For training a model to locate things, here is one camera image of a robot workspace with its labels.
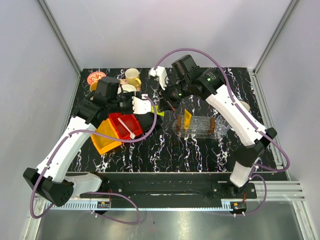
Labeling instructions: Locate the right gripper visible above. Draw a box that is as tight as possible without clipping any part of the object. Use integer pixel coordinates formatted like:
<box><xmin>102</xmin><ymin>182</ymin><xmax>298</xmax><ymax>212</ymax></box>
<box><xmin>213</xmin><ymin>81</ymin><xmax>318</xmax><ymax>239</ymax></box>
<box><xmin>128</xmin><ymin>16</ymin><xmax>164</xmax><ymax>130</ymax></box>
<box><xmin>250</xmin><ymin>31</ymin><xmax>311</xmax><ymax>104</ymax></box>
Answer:
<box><xmin>155</xmin><ymin>78</ymin><xmax>192</xmax><ymax>113</ymax></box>

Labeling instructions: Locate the green toothpaste tube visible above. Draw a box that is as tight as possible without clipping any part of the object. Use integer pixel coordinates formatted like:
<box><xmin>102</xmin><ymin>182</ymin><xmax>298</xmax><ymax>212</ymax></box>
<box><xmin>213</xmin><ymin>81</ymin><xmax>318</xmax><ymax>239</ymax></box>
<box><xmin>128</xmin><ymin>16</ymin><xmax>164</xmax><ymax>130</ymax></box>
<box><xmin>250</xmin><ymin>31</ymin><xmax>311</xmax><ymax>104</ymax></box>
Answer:
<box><xmin>150</xmin><ymin>105</ymin><xmax>165</xmax><ymax>117</ymax></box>

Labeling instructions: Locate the yellow toothpaste tube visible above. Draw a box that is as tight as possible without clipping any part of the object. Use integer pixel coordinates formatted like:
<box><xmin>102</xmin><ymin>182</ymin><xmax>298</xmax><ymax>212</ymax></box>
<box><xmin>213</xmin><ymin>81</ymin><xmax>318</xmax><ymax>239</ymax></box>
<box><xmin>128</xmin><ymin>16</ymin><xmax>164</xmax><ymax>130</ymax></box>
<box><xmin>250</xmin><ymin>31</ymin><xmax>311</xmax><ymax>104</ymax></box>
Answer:
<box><xmin>183</xmin><ymin>109</ymin><xmax>192</xmax><ymax>130</ymax></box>

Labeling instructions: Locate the clear plastic cup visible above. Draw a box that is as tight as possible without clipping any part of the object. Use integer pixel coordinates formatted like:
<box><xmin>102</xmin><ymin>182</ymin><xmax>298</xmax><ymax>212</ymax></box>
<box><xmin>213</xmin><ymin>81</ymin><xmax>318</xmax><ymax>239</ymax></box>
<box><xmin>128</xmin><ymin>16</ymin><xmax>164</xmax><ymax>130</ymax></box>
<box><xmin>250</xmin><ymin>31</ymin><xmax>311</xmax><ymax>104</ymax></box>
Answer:
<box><xmin>214</xmin><ymin>115</ymin><xmax>231</xmax><ymax>137</ymax></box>

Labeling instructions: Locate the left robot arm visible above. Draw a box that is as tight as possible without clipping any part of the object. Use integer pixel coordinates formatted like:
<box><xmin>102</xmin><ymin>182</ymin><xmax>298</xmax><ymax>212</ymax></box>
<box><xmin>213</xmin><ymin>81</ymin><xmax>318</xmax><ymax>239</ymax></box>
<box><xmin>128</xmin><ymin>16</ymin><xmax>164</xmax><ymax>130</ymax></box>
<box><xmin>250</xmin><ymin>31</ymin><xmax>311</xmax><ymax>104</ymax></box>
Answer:
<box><xmin>23</xmin><ymin>77</ymin><xmax>156</xmax><ymax>207</ymax></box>

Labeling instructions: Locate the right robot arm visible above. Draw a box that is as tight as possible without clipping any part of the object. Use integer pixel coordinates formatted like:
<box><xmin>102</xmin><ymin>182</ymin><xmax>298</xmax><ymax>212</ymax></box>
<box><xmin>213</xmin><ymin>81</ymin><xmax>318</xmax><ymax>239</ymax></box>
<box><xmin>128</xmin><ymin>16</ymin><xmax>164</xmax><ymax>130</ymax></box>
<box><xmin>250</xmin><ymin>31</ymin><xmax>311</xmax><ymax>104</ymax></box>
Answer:
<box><xmin>149</xmin><ymin>54</ymin><xmax>277</xmax><ymax>198</ymax></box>

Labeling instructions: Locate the floral tray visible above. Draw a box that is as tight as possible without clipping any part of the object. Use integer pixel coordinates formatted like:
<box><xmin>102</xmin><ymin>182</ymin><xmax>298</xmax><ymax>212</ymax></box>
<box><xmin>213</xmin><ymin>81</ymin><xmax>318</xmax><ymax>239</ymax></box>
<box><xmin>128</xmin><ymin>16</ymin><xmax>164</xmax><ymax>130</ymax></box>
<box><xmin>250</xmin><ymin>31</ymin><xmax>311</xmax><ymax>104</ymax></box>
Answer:
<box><xmin>120</xmin><ymin>79</ymin><xmax>141</xmax><ymax>91</ymax></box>

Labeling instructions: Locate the white bowl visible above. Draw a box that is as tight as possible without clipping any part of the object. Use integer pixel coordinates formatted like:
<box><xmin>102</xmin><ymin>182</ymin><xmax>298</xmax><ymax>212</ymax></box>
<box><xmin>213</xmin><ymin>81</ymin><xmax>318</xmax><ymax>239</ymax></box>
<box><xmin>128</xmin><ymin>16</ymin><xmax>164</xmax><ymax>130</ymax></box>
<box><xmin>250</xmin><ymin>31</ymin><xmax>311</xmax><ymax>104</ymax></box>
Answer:
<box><xmin>118</xmin><ymin>84</ymin><xmax>137</xmax><ymax>94</ymax></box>

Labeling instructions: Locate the red plastic bin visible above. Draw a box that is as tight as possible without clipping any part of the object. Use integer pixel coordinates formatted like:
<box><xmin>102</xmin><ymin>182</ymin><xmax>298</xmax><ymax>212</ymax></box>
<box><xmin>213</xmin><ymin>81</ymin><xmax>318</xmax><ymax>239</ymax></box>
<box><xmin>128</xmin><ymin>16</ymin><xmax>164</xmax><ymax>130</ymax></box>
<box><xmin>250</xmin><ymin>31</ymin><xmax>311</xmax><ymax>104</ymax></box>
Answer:
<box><xmin>108</xmin><ymin>113</ymin><xmax>143</xmax><ymax>140</ymax></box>

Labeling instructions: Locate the black plastic bin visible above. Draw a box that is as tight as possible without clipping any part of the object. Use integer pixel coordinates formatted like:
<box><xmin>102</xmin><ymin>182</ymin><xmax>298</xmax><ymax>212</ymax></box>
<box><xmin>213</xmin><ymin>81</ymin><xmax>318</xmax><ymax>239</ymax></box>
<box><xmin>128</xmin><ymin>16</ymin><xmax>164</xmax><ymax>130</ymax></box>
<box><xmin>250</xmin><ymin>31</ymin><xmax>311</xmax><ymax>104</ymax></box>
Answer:
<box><xmin>134</xmin><ymin>112</ymin><xmax>163</xmax><ymax>134</ymax></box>

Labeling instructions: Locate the yellow mug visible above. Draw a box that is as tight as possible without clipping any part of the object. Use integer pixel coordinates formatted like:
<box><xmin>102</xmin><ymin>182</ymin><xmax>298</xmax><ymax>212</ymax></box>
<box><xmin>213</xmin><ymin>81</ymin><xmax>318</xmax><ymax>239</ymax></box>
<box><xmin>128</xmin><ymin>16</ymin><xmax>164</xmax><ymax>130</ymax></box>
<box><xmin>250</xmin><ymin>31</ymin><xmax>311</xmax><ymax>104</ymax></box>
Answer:
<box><xmin>125</xmin><ymin>68</ymin><xmax>142</xmax><ymax>88</ymax></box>

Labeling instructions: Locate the blue mug orange inside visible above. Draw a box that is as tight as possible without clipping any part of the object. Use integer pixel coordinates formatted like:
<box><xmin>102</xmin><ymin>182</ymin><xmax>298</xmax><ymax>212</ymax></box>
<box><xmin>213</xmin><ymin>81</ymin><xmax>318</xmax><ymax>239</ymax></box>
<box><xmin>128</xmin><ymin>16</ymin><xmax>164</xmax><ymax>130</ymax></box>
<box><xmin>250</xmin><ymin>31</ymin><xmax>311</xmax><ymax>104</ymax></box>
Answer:
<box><xmin>89</xmin><ymin>82</ymin><xmax>98</xmax><ymax>92</ymax></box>

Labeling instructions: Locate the orange patterned bowl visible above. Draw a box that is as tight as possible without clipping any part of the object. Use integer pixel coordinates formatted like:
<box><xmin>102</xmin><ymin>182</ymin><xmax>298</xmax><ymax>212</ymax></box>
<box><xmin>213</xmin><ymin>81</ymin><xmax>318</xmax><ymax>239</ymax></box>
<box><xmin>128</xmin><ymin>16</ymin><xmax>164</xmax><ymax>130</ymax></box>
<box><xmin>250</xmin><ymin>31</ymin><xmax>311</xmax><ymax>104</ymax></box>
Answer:
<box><xmin>87</xmin><ymin>71</ymin><xmax>107</xmax><ymax>86</ymax></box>

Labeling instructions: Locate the clear acrylic rack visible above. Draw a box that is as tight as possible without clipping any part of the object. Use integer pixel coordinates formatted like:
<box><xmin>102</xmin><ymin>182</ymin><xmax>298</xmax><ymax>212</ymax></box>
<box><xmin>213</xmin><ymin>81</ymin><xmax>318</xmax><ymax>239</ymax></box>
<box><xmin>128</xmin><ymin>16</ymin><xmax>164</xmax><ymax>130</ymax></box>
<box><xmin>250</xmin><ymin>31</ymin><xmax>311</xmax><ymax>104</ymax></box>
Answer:
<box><xmin>172</xmin><ymin>115</ymin><xmax>227</xmax><ymax>139</ymax></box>

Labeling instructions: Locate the yellow plastic bin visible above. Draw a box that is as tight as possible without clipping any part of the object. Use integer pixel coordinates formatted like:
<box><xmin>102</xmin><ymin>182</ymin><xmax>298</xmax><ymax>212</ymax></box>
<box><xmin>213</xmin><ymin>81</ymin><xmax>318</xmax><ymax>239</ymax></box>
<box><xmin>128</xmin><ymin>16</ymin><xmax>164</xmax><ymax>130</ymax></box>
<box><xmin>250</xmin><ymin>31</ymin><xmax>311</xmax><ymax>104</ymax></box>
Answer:
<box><xmin>90</xmin><ymin>119</ymin><xmax>122</xmax><ymax>155</ymax></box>

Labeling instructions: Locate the speckled round coaster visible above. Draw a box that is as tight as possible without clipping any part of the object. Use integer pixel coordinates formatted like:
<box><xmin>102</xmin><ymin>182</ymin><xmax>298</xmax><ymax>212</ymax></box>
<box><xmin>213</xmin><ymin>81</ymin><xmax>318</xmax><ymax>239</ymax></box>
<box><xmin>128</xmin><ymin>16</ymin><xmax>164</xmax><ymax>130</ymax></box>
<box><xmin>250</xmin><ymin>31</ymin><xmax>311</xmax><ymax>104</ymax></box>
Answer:
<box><xmin>240</xmin><ymin>101</ymin><xmax>251</xmax><ymax>112</ymax></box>

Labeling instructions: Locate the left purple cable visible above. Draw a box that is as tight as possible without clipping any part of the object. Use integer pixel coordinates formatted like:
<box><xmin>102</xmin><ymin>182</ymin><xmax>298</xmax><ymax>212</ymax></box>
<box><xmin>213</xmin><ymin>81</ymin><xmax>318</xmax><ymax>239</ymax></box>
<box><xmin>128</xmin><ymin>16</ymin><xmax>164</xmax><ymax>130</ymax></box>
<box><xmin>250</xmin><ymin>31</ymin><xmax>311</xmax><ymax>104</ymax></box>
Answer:
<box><xmin>29</xmin><ymin>94</ymin><xmax>158</xmax><ymax>225</ymax></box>

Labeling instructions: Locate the purple cable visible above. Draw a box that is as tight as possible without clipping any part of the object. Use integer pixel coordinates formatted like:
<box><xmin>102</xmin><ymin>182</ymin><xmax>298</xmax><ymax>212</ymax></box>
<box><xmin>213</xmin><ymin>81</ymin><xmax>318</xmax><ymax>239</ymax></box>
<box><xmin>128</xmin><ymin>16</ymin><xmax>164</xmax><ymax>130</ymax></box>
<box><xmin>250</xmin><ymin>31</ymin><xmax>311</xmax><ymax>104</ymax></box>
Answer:
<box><xmin>153</xmin><ymin>48</ymin><xmax>291</xmax><ymax>217</ymax></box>
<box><xmin>29</xmin><ymin>94</ymin><xmax>158</xmax><ymax>225</ymax></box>

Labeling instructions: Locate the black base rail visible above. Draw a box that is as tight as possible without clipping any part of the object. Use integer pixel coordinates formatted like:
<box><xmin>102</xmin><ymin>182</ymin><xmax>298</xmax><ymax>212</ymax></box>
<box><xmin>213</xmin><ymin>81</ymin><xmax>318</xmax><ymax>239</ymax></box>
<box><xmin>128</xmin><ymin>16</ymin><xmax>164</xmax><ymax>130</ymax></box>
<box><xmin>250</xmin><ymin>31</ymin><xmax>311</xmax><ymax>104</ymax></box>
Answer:
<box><xmin>81</xmin><ymin>172</ymin><xmax>257</xmax><ymax>209</ymax></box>

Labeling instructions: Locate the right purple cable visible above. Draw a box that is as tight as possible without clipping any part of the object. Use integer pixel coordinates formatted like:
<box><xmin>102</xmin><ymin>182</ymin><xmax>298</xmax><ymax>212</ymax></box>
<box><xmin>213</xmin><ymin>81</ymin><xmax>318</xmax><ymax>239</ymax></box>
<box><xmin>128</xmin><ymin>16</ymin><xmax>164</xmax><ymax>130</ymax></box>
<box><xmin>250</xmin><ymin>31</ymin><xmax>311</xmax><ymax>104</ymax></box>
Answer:
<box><xmin>153</xmin><ymin>48</ymin><xmax>291</xmax><ymax>217</ymax></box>

